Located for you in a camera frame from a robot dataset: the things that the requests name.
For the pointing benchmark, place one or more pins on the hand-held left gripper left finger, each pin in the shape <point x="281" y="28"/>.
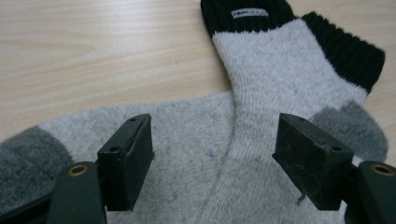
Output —
<point x="124" y="161"/>

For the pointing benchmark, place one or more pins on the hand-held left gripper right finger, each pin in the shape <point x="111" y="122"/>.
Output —
<point x="314" y="161"/>

